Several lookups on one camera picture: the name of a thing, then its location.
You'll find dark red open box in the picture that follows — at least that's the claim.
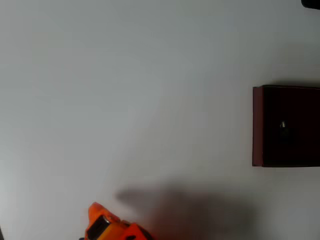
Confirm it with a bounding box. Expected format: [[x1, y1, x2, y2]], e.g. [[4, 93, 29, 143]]
[[251, 84, 320, 168]]

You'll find black object at table edge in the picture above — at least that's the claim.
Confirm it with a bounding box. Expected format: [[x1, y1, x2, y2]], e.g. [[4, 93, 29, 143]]
[[300, 0, 320, 10]]

